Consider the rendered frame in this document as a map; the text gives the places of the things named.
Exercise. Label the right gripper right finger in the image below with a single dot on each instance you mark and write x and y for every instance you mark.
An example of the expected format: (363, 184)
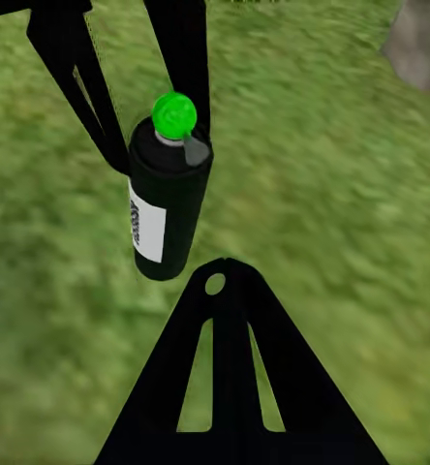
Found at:
(321, 427)

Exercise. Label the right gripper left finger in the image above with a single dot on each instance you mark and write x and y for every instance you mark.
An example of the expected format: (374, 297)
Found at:
(145, 432)

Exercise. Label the tree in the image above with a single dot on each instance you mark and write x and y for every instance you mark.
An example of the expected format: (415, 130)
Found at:
(407, 47)

